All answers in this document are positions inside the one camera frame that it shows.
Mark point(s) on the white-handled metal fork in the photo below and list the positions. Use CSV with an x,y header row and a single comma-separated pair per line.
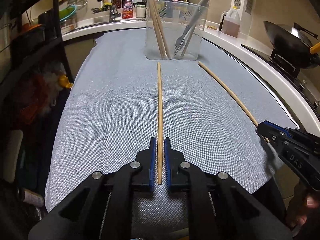
x,y
193,20

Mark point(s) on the plastic jug of brown liquid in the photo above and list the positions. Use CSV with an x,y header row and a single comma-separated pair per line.
x,y
230,22

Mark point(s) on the steel kitchen sink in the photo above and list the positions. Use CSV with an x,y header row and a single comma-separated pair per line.
x,y
94,22

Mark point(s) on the black metal shelf rack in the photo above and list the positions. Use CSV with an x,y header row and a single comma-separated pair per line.
x,y
30,46

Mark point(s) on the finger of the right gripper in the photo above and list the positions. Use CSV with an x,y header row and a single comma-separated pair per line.
x,y
274,133

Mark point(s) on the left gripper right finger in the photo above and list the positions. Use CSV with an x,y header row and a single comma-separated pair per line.
x,y
183,176

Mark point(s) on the clear plastic container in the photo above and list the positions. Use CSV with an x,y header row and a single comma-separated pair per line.
x,y
165,23

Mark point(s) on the green colander bowls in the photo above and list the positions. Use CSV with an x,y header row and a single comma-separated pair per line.
x,y
67,12

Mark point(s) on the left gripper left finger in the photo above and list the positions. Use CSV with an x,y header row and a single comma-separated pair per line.
x,y
136,176

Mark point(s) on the chrome kitchen faucet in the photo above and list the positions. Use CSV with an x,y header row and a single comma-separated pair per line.
x,y
113,11

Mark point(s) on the red dish soap bottle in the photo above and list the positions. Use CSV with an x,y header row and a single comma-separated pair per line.
x,y
127,7

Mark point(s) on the black steel wok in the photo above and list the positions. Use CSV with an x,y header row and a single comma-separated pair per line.
x,y
292,44

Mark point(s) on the person's right hand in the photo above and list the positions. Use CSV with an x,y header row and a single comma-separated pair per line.
x,y
302,205

